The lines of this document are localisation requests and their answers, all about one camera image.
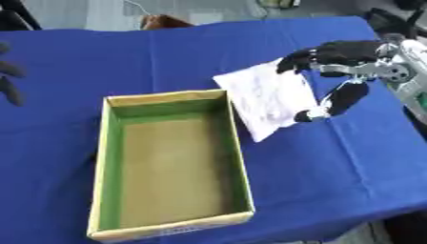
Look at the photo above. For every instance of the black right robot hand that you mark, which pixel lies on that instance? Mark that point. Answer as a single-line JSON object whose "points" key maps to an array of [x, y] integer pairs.
{"points": [[350, 52]]}

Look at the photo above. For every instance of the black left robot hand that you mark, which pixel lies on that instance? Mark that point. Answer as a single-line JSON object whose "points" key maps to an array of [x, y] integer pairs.
{"points": [[9, 79]]}

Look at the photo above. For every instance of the white printed plastic packet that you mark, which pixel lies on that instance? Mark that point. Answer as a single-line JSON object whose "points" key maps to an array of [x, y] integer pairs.
{"points": [[267, 95]]}

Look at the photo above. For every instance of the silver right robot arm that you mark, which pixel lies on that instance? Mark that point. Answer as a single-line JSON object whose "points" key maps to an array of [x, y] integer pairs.
{"points": [[414, 73]]}

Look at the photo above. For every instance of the tan cardboard box green inside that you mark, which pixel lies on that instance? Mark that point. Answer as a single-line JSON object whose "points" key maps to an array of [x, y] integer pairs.
{"points": [[167, 165]]}

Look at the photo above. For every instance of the black chair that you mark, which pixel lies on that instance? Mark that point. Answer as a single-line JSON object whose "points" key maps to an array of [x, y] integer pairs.
{"points": [[394, 20]]}

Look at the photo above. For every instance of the black tripod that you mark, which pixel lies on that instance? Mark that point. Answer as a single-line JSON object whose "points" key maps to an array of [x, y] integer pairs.
{"points": [[17, 14]]}

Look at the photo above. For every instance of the brown object beyond table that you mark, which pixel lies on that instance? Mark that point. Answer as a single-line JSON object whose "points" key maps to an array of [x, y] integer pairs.
{"points": [[162, 21]]}

